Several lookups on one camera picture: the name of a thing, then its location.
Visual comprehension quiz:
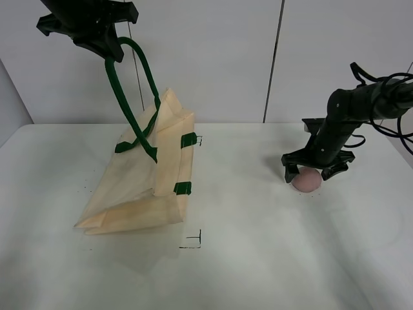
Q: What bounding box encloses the pink peach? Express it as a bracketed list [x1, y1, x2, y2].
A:
[291, 167, 323, 193]

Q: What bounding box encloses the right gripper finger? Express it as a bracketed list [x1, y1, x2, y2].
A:
[285, 163, 300, 183]
[321, 162, 348, 181]

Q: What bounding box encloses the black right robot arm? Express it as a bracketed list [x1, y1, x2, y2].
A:
[281, 73, 412, 183]

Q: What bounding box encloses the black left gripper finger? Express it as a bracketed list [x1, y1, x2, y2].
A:
[73, 24, 124, 63]

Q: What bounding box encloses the cream linen tote bag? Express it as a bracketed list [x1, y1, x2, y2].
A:
[74, 37, 197, 234]

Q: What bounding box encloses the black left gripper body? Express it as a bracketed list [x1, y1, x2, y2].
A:
[37, 0, 139, 36]

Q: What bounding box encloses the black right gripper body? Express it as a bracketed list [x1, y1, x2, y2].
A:
[281, 149, 355, 170]

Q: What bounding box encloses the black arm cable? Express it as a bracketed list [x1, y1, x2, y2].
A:
[350, 61, 413, 149]

